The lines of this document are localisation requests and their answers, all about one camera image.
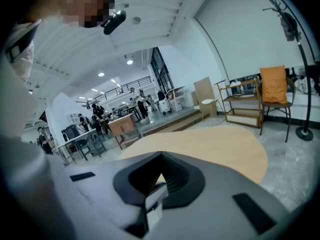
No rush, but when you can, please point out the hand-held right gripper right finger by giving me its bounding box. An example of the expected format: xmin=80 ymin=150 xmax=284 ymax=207
xmin=149 ymin=150 xmax=289 ymax=240

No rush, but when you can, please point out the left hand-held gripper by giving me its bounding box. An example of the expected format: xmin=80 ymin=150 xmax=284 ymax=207
xmin=4 ymin=20 xmax=42 ymax=64

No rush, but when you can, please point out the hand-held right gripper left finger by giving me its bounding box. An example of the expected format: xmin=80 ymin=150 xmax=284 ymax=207
xmin=65 ymin=150 xmax=164 ymax=238

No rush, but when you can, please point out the light wooden oval table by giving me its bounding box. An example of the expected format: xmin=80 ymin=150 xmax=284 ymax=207
xmin=117 ymin=126 xmax=269 ymax=185

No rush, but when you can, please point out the white table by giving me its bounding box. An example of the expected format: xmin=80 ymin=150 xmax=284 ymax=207
xmin=56 ymin=128 xmax=107 ymax=165

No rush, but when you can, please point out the wooden side cabinet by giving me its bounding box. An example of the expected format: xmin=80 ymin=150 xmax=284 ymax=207
xmin=108 ymin=112 xmax=144 ymax=151

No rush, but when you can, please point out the person's head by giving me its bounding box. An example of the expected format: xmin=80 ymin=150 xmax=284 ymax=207
xmin=32 ymin=0 xmax=116 ymax=30

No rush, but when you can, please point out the black balcony railing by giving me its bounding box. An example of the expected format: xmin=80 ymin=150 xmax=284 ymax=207
xmin=74 ymin=75 xmax=153 ymax=105

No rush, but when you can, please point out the white suitcase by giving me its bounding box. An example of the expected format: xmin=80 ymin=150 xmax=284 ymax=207
xmin=158 ymin=98 xmax=173 ymax=115

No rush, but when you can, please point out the white round stool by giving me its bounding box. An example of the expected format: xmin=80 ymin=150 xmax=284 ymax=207
xmin=200 ymin=98 xmax=219 ymax=120

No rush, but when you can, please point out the wooden shelf rack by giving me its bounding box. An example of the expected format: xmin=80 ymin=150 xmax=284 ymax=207
xmin=215 ymin=77 xmax=264 ymax=129

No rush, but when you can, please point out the leaning wooden board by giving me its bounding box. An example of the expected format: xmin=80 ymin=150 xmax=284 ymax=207
xmin=193 ymin=76 xmax=218 ymax=117

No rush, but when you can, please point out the dark metal chair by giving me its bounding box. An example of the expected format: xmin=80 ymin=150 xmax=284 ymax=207
xmin=256 ymin=76 xmax=296 ymax=144

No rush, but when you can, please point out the orange cushion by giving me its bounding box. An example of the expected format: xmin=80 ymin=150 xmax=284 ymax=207
xmin=259 ymin=64 xmax=289 ymax=105

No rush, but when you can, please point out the black coat rack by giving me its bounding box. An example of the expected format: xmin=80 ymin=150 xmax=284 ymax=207
xmin=251 ymin=0 xmax=315 ymax=142

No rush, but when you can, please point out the dark bag on coat rack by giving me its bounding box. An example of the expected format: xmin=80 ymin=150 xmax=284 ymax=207
xmin=279 ymin=12 xmax=303 ymax=43

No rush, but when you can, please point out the black head-worn camera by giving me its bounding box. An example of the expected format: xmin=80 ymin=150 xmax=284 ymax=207
xmin=102 ymin=9 xmax=128 ymax=36

